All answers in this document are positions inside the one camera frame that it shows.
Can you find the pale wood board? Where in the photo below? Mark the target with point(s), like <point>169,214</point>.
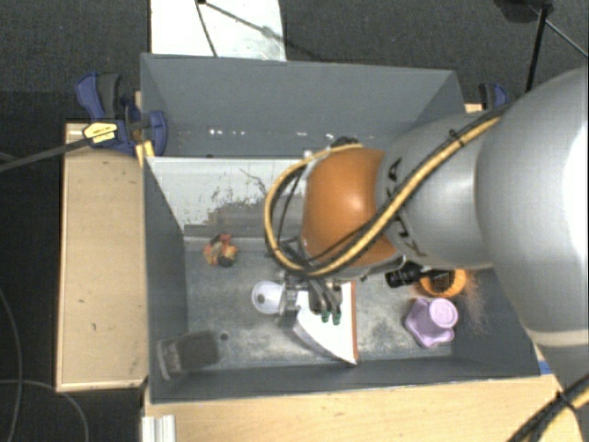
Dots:
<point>103,265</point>

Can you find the dark grey sponge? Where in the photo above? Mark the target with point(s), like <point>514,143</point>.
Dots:
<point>191,352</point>

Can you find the black cylinder on white bracket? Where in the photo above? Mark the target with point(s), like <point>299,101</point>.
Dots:
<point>403,276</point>

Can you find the grey metal bin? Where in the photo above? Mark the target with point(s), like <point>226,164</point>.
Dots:
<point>239,339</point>

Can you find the orange cup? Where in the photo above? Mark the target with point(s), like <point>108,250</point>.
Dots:
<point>453,286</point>

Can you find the orange and black toy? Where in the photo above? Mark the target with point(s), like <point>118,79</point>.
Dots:
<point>222,251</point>

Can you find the white round cup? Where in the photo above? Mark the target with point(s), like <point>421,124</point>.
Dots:
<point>266,298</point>

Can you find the white box with red-brown edge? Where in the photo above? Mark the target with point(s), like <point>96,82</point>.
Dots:
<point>332,339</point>

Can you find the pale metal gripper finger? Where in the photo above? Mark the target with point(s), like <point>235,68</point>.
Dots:
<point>289,309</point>

